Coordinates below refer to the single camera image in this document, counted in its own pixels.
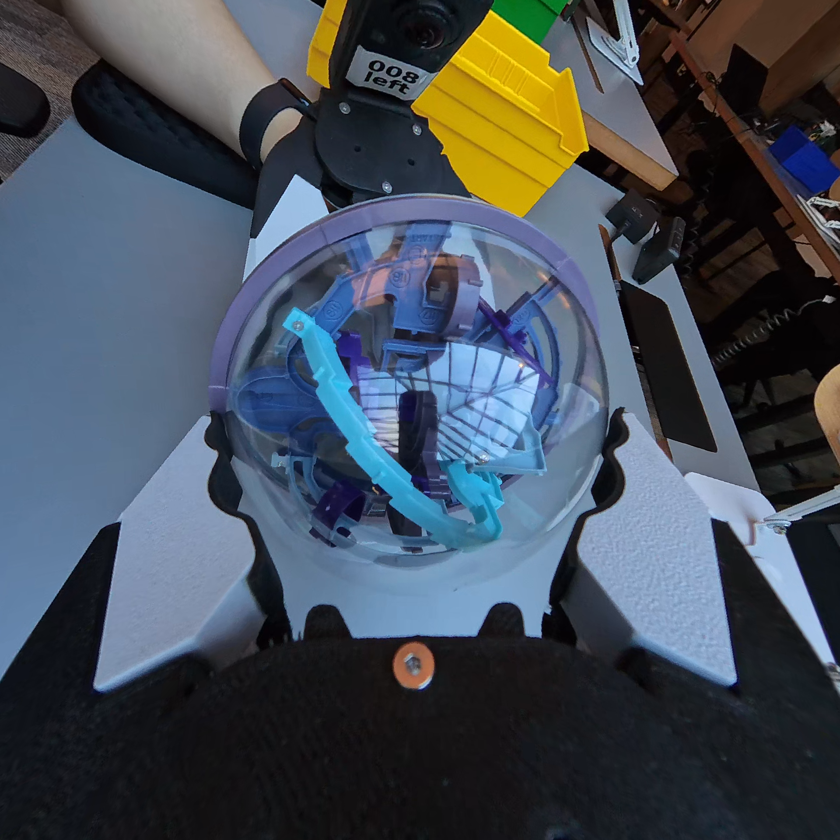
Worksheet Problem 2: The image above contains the person's left hand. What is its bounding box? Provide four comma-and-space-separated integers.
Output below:
262, 108, 309, 161

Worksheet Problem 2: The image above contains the black desk mat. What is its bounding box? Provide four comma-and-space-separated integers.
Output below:
619, 281, 718, 454

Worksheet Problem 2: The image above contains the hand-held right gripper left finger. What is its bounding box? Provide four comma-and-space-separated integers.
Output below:
92, 412, 293, 693

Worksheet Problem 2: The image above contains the clear maze ball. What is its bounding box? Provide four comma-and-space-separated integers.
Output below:
206, 196, 610, 567

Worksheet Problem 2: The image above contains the black mesh office chair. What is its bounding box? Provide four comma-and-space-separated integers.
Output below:
71, 60, 260, 210

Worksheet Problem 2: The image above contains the black power adapter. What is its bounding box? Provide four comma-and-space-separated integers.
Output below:
605, 190, 662, 245
632, 217, 687, 286

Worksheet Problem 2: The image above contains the black wrist strap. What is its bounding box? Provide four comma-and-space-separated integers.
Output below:
238, 79, 312, 168

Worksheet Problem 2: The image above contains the grey table with wooden edge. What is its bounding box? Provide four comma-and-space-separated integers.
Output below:
545, 0, 680, 193

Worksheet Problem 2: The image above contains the white stand with flat base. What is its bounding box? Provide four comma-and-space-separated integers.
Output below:
576, 0, 643, 88

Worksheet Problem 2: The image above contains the blue plastic bin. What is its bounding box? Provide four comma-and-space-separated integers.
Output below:
768, 125, 840, 198

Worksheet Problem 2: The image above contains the green plastic bin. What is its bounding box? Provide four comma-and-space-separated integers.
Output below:
491, 0, 572, 46

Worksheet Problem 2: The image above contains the coiled grey cable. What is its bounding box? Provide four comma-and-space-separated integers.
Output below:
712, 295, 829, 370

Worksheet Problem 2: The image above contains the round wooden seat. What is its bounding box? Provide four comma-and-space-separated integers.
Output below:
814, 366, 840, 460

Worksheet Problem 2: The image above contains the long wooden workbench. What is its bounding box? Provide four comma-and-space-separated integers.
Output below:
669, 26, 840, 277

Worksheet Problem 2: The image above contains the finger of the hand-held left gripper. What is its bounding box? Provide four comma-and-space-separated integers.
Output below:
243, 172, 332, 280

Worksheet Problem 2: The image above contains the yellow plastic bin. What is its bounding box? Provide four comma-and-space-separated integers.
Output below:
307, 0, 589, 219

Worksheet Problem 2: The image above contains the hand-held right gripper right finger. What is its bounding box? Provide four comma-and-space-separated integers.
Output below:
545, 406, 737, 690

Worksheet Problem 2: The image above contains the grey side table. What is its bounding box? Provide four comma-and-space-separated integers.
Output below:
598, 190, 763, 494

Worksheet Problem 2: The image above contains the person's left forearm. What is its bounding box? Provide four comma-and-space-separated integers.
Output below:
60, 0, 277, 158

